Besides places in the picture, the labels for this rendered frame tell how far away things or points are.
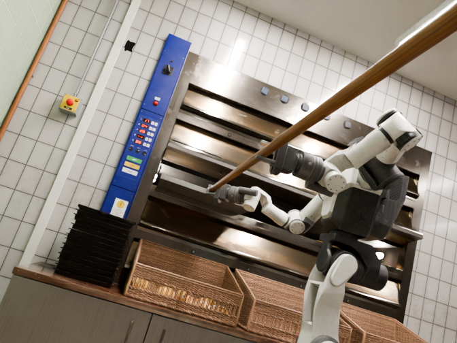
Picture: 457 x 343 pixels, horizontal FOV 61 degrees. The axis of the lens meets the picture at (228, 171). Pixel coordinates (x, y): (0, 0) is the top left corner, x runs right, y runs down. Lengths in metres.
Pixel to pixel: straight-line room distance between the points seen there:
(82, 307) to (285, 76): 1.93
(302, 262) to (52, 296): 1.50
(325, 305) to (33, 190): 1.67
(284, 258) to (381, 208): 1.01
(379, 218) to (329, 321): 0.45
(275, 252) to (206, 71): 1.27
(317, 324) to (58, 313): 1.06
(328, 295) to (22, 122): 1.89
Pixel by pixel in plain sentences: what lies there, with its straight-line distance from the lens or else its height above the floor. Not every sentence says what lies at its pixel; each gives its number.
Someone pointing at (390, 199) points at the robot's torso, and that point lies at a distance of 1.74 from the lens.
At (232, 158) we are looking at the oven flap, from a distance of 2.50.
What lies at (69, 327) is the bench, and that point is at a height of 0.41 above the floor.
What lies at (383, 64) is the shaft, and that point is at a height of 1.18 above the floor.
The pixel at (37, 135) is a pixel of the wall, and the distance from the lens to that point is 2.50.
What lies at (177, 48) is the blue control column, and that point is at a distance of 2.66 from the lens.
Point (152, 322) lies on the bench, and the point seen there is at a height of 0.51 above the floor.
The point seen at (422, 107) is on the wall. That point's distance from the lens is 3.36.
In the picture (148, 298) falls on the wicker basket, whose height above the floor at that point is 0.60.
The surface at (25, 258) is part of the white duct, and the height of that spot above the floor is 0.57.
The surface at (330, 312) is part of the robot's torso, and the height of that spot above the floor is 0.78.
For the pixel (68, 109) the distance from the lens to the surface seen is 2.44.
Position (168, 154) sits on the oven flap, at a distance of 2.40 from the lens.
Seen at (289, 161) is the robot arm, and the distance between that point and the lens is 1.24.
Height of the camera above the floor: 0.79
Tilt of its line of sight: 15 degrees up
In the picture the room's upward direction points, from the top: 17 degrees clockwise
